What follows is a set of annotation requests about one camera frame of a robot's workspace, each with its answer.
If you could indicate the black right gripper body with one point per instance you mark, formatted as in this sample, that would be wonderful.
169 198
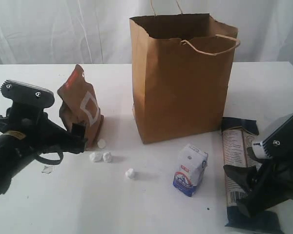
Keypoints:
277 179

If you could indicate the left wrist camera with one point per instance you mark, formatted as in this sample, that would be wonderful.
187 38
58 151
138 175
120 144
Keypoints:
28 94

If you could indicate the brown orange snack pouch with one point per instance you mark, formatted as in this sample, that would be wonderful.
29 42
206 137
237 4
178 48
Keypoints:
80 106

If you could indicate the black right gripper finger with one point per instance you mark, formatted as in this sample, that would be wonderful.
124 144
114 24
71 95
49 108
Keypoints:
248 178

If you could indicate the brown paper bag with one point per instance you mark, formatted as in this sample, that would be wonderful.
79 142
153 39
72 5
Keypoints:
181 67

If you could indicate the white backdrop curtain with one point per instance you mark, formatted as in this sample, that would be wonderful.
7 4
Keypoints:
97 31

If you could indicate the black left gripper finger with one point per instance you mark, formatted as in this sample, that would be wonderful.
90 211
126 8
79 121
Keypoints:
78 130

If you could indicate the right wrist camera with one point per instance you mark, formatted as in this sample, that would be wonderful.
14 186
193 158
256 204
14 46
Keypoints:
276 141

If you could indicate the white crumpled ball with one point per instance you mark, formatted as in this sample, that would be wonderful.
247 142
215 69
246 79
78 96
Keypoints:
130 173
95 156
101 143
107 157

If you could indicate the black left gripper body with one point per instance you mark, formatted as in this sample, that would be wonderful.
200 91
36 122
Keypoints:
38 131

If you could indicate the spaghetti pasta package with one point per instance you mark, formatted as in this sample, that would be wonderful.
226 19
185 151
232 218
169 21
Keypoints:
237 136

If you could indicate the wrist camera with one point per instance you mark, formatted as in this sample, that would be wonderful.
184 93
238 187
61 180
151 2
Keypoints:
28 94
276 141

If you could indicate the white blue salt packet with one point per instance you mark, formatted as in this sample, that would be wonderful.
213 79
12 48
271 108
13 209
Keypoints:
190 169

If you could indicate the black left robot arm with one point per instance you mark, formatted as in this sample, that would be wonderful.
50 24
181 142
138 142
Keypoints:
16 154

